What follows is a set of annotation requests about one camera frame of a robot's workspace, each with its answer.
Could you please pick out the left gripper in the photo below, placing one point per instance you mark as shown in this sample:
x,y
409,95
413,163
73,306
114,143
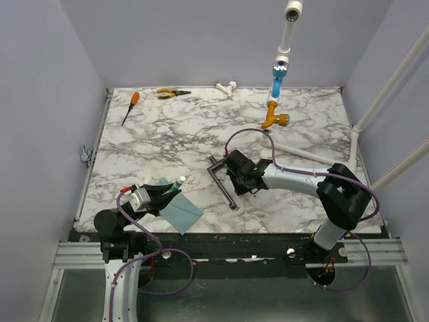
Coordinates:
x,y
159,199

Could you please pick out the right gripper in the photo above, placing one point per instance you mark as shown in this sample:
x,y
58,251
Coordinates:
x,y
239,190

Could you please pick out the green glue tube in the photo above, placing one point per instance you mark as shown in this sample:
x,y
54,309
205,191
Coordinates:
x,y
178,183

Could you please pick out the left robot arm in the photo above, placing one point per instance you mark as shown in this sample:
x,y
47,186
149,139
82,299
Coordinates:
x,y
125,245

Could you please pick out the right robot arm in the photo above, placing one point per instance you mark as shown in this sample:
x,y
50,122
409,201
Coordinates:
x,y
343,197

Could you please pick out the black metal T bar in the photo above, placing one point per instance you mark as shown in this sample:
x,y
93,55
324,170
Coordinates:
x,y
217,165

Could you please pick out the orange brass tap valve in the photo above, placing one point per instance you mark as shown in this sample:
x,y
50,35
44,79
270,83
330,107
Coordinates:
x,y
271,118

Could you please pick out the white pipe tee fitting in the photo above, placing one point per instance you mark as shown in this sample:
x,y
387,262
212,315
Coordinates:
x,y
228,90

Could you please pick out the blue tap valve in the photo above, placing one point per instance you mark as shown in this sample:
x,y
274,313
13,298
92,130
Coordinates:
x,y
279,72

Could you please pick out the white PVC pipe assembly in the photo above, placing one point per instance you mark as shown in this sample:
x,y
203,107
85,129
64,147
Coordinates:
x,y
292,15

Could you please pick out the metal wall hook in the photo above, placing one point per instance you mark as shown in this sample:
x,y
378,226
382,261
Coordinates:
x,y
86,154

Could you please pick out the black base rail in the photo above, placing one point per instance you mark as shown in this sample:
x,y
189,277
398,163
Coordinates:
x,y
239,255

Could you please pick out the orange handled screwdriver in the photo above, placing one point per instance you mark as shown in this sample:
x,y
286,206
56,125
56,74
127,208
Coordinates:
x,y
132,103

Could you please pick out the yellow handled pliers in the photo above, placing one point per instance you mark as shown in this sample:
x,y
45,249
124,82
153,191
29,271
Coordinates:
x,y
164,94

